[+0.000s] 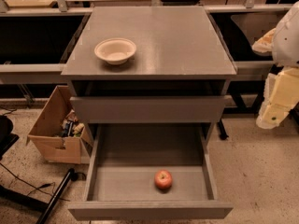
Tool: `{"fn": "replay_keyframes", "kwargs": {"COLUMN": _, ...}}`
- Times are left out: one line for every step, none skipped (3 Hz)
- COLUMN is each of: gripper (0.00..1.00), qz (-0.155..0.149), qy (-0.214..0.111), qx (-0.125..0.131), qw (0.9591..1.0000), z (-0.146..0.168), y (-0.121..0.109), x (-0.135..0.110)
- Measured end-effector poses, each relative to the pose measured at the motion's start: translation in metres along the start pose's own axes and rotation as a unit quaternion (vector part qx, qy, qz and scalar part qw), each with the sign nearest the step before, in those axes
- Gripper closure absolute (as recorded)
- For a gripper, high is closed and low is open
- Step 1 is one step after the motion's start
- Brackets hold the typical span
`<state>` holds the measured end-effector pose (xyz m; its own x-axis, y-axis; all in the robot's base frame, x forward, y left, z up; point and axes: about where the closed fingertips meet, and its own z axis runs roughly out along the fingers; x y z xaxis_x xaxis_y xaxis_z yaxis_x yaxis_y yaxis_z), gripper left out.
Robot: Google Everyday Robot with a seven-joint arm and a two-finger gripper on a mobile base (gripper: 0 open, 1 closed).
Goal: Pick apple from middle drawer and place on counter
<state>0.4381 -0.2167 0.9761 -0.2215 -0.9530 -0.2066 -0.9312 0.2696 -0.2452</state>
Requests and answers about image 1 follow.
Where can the cardboard box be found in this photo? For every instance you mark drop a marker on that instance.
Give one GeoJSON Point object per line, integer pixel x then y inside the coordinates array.
{"type": "Point", "coordinates": [47, 132]}

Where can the items inside cardboard box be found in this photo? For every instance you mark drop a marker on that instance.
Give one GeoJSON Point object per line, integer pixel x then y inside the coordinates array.
{"type": "Point", "coordinates": [71, 126]}

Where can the white paper bowl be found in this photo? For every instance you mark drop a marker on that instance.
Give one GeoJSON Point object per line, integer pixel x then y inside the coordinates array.
{"type": "Point", "coordinates": [115, 51]}

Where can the grey drawer cabinet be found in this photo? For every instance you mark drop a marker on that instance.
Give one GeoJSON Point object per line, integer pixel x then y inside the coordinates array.
{"type": "Point", "coordinates": [167, 63]}

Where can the open grey middle drawer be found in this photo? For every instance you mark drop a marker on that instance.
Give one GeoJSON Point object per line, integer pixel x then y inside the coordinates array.
{"type": "Point", "coordinates": [125, 158]}

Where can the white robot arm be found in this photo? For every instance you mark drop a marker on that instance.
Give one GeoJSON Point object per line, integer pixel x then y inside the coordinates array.
{"type": "Point", "coordinates": [285, 48]}

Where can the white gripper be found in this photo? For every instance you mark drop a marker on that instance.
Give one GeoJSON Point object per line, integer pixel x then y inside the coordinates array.
{"type": "Point", "coordinates": [287, 41]}

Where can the red apple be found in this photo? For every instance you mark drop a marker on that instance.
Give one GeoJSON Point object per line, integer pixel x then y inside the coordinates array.
{"type": "Point", "coordinates": [163, 179]}

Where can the grey top drawer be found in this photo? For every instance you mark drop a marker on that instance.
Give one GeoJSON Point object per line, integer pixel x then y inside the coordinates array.
{"type": "Point", "coordinates": [148, 109]}

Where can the black pole on floor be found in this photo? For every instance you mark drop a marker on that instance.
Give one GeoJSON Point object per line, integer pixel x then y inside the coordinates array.
{"type": "Point", "coordinates": [56, 196]}

